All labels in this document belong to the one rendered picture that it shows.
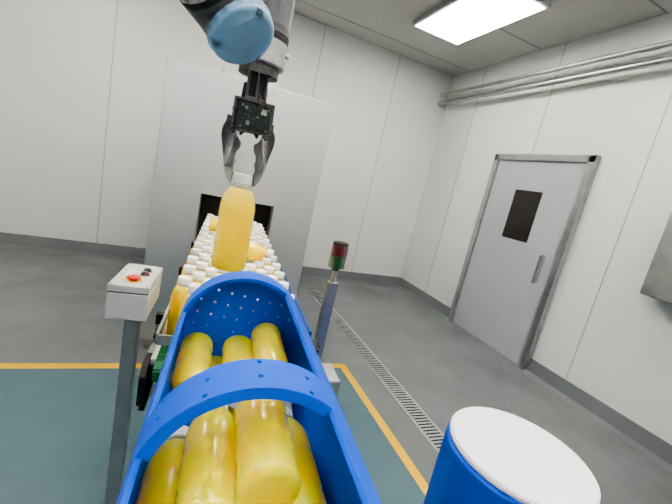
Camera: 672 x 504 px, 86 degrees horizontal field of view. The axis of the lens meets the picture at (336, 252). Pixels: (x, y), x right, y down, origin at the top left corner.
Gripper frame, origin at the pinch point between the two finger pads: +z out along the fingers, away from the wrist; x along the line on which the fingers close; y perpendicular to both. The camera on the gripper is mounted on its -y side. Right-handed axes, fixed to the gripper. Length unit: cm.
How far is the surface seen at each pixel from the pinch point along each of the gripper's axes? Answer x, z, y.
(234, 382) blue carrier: 1.3, 21.9, 36.6
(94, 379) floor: -64, 145, -150
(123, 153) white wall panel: -124, 18, -413
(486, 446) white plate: 53, 42, 26
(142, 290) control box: -20.4, 35.7, -25.6
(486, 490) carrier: 48, 44, 34
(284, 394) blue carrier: 7.1, 22.3, 38.2
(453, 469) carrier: 46, 46, 27
